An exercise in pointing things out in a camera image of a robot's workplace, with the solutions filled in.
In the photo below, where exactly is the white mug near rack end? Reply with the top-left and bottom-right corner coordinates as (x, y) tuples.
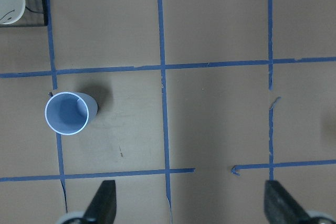
(1, 0), (26, 25)

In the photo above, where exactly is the light blue plastic cup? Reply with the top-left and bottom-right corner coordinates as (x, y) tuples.
(45, 91), (98, 135)

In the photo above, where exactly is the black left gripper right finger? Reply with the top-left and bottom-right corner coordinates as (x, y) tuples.
(264, 180), (311, 221)

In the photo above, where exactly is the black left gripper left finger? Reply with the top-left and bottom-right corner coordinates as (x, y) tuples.
(83, 180), (117, 221)

